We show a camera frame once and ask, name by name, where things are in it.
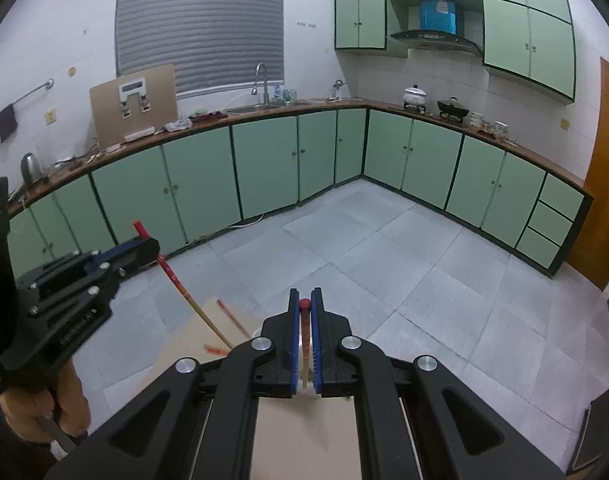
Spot red orange chopstick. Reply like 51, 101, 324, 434
132, 219, 236, 351
299, 298, 312, 389

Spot red-tipped wooden chopstick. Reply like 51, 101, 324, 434
216, 298, 251, 339

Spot left hand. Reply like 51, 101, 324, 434
0, 360, 91, 443

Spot beige tablecloth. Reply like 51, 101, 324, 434
136, 313, 362, 480

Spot white double utensil holder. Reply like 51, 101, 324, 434
251, 313, 304, 399

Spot electric kettle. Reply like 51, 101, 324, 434
20, 153, 46, 188

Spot green lower cabinets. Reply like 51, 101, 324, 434
9, 102, 593, 276

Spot green cabinets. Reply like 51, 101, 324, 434
335, 0, 577, 103
9, 102, 593, 276

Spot brown wooden board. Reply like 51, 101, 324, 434
90, 64, 178, 150

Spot dark hanging towel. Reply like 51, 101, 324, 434
0, 103, 18, 143

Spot chrome faucet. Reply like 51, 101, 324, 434
251, 62, 270, 107

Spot wooden door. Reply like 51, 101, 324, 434
567, 60, 609, 290

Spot window roller blind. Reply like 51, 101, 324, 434
114, 0, 284, 93

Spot black wok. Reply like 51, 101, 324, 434
437, 96, 470, 124

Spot white cooking pot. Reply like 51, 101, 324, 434
403, 84, 427, 114

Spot range hood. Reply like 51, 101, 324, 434
387, 0, 484, 58

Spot green upper cabinets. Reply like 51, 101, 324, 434
335, 0, 577, 103

